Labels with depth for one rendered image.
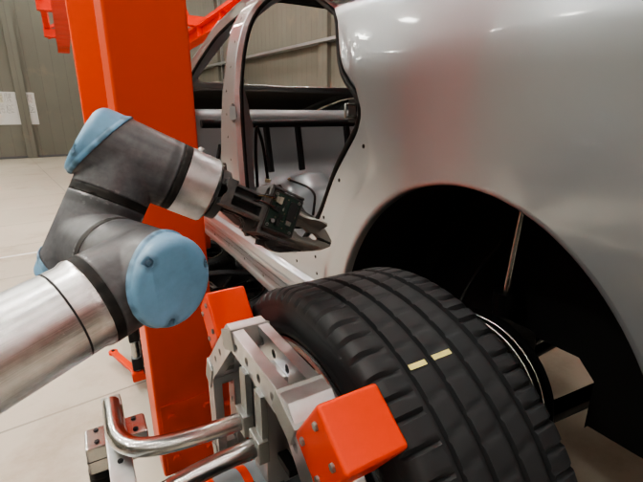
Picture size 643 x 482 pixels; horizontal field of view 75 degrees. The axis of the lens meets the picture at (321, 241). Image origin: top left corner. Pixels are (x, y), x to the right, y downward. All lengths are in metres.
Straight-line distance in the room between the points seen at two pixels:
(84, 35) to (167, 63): 1.96
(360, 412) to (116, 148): 0.39
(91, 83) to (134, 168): 2.37
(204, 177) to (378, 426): 0.35
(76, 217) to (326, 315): 0.33
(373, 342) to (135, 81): 0.70
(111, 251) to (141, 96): 0.59
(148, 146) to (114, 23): 0.47
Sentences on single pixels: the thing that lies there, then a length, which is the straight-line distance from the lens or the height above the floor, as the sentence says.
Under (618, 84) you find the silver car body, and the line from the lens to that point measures 0.67.
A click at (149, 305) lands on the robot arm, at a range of 0.41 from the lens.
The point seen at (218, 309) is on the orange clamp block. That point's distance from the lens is 0.78.
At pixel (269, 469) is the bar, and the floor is 0.95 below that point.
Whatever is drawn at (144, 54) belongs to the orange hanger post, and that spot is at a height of 1.56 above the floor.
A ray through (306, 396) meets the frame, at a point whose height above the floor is 1.12.
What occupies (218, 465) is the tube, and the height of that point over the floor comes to 1.01.
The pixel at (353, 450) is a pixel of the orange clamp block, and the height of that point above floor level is 1.14.
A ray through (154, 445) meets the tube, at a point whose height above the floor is 1.01.
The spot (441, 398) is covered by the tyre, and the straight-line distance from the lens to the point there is 0.54.
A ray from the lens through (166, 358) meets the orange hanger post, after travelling 1.12.
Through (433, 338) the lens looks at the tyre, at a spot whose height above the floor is 1.15.
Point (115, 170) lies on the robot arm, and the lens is 0.54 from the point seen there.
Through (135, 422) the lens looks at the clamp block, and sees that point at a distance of 0.81.
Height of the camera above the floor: 1.43
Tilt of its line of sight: 17 degrees down
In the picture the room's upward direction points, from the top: straight up
